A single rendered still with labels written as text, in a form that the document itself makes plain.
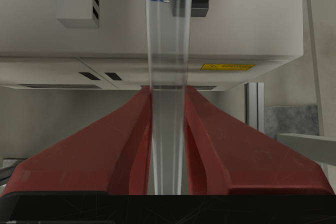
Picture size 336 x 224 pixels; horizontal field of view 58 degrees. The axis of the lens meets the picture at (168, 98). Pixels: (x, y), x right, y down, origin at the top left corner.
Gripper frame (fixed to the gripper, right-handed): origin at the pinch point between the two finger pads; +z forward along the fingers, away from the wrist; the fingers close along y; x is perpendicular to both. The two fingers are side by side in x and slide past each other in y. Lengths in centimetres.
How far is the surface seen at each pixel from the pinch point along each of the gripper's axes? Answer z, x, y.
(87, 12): 30.4, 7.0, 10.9
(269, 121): 72, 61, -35
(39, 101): 76, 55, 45
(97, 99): 77, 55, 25
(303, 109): 74, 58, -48
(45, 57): 33.0, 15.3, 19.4
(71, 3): 31.1, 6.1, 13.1
